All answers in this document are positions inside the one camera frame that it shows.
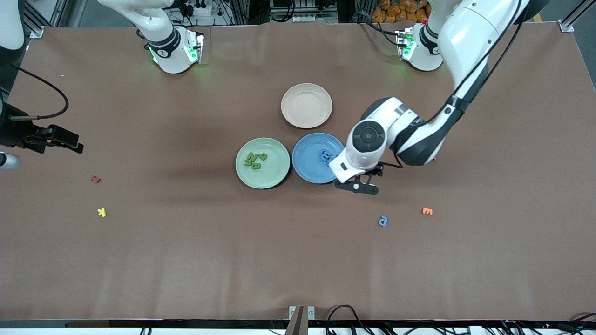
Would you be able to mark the brown post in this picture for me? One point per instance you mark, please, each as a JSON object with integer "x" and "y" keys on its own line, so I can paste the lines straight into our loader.
{"x": 296, "y": 323}

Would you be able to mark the blue foam letter a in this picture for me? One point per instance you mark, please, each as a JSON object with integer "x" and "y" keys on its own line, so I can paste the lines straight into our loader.
{"x": 387, "y": 221}

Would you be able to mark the bag of orange objects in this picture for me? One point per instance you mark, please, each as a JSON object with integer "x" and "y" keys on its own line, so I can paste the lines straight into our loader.
{"x": 396, "y": 11}

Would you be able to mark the green plate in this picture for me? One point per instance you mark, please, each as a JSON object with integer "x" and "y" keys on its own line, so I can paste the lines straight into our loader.
{"x": 272, "y": 176}

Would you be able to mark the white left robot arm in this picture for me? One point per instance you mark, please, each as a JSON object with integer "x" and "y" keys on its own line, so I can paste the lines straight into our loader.
{"x": 356, "y": 165}

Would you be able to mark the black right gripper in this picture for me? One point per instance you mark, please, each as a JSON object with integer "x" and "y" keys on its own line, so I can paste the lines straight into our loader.
{"x": 17, "y": 132}

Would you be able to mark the beige plate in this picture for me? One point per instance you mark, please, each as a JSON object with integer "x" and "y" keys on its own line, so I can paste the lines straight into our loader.
{"x": 306, "y": 106}

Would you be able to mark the green foam letter N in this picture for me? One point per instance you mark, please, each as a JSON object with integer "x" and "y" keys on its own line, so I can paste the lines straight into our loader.
{"x": 252, "y": 157}

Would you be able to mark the blue plate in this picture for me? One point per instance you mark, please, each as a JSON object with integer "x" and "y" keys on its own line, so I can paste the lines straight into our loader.
{"x": 307, "y": 160}

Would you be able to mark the brown table cover mat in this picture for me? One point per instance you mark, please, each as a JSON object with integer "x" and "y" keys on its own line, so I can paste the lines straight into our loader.
{"x": 298, "y": 256}

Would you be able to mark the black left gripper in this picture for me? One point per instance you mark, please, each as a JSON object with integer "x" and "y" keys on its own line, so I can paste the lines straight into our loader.
{"x": 378, "y": 170}

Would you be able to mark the blue foam letter c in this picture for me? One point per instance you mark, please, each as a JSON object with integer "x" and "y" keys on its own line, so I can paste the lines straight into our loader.
{"x": 321, "y": 153}

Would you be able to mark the aluminium frame corner bracket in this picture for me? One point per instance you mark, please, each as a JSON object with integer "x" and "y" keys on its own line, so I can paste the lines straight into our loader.
{"x": 566, "y": 26}
{"x": 36, "y": 32}

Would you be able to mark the base connector panel green light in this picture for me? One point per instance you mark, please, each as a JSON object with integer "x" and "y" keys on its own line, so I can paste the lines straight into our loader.
{"x": 404, "y": 44}
{"x": 195, "y": 46}

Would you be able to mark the yellow foam letter K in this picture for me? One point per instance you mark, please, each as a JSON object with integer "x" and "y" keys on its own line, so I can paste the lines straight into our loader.
{"x": 101, "y": 212}

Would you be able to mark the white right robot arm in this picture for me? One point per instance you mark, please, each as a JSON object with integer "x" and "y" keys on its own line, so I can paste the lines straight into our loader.
{"x": 163, "y": 37}

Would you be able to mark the white metal bracket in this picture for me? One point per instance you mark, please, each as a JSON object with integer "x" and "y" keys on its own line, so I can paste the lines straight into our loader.
{"x": 311, "y": 312}

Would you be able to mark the white power strip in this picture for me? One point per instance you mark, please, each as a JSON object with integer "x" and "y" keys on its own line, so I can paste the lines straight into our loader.
{"x": 205, "y": 10}
{"x": 307, "y": 18}

